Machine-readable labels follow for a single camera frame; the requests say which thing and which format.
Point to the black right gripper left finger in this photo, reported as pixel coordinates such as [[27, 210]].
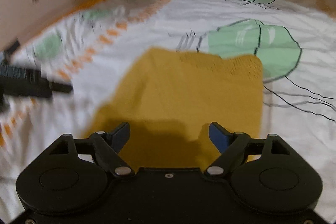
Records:
[[95, 156]]

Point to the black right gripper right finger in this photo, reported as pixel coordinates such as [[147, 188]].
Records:
[[234, 149]]

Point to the white jellyfish print duvet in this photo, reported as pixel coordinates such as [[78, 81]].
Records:
[[94, 48]]

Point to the mustard yellow knit garment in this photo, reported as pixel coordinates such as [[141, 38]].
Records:
[[170, 98]]

